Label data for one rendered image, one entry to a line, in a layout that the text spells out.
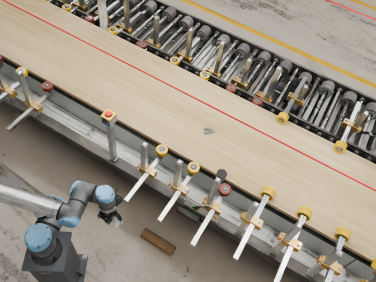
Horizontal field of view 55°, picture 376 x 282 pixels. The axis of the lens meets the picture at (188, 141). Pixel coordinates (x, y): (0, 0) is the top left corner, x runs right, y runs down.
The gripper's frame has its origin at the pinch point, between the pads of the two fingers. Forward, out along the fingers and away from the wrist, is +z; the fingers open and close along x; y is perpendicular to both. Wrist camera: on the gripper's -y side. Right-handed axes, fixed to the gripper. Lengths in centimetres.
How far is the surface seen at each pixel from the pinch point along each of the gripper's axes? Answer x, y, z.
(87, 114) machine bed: -73, -62, 21
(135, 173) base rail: -14, -42, 24
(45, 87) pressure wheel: -103, -54, 3
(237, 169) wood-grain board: 47, -74, 4
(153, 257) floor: 20, -18, 94
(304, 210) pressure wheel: 95, -66, -4
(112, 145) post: -32, -41, 2
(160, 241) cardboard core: 18, -30, 86
